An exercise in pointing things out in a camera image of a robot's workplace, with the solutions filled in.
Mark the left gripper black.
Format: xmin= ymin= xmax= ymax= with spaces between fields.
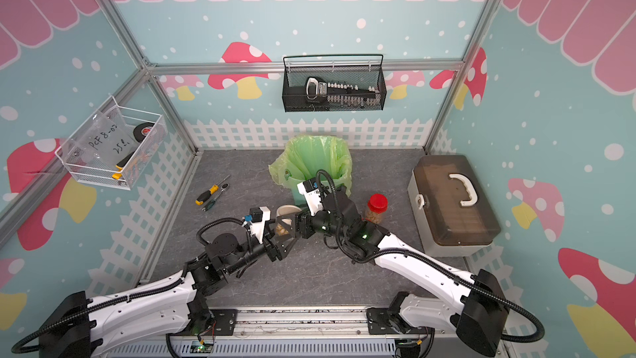
xmin=226 ymin=224 xmax=301 ymax=276

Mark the peanut jar beige lid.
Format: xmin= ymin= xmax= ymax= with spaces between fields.
xmin=274 ymin=205 xmax=301 ymax=237

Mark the peanut jar red lid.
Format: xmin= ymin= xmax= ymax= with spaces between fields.
xmin=364 ymin=193 xmax=389 ymax=224

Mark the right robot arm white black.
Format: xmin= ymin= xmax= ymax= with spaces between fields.
xmin=293 ymin=170 xmax=545 ymax=357

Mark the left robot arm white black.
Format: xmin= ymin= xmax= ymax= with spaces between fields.
xmin=11 ymin=215 xmax=296 ymax=357

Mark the green trash bin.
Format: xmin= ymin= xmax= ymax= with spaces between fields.
xmin=291 ymin=175 xmax=350 ymax=215

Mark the green plastic bin liner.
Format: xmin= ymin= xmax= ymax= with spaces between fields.
xmin=268 ymin=135 xmax=353 ymax=204

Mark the yellow black screwdriver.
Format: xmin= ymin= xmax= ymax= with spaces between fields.
xmin=195 ymin=175 xmax=230 ymax=206

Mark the socket wrench set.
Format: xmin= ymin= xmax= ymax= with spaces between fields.
xmin=305 ymin=77 xmax=384 ymax=110

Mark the brown lidded tool box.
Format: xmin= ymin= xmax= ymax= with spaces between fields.
xmin=407 ymin=155 xmax=501 ymax=257

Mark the black tape roll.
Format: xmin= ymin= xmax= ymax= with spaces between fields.
xmin=133 ymin=122 xmax=155 ymax=143

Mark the yellow utility knife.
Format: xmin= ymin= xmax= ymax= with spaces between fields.
xmin=111 ymin=152 xmax=138 ymax=182

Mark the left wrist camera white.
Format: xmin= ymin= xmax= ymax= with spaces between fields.
xmin=243 ymin=207 xmax=271 ymax=244

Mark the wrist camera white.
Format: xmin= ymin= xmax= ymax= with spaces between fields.
xmin=297 ymin=177 xmax=324 ymax=216
xmin=243 ymin=207 xmax=271 ymax=244

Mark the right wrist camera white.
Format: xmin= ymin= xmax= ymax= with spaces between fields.
xmin=297 ymin=177 xmax=324 ymax=216

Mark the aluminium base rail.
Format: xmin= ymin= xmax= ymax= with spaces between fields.
xmin=91 ymin=302 xmax=513 ymax=358

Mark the black wire mesh basket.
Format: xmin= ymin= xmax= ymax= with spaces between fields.
xmin=282 ymin=54 xmax=387 ymax=113

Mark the clear wall bin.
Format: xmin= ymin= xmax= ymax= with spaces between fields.
xmin=55 ymin=96 xmax=168 ymax=191

